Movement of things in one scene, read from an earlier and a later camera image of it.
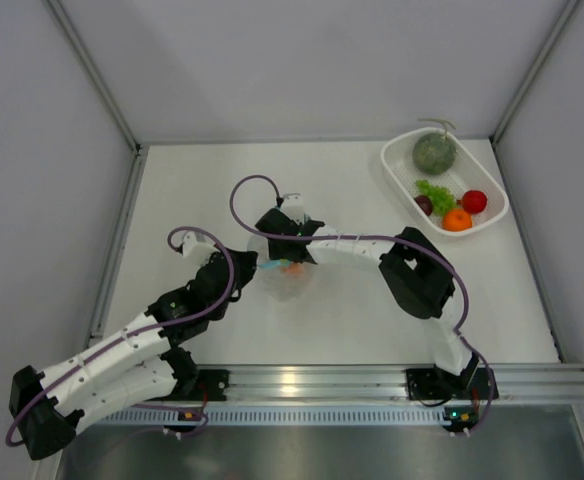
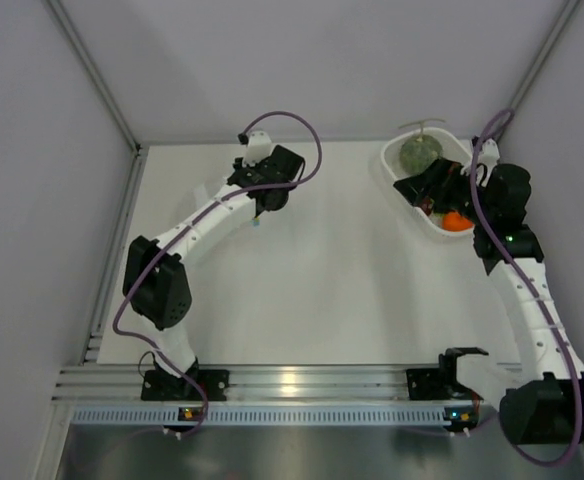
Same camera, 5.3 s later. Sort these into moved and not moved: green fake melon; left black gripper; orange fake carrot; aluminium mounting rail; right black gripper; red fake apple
Moved: left black gripper; red fake apple; right black gripper; green fake melon
Not moved: orange fake carrot; aluminium mounting rail
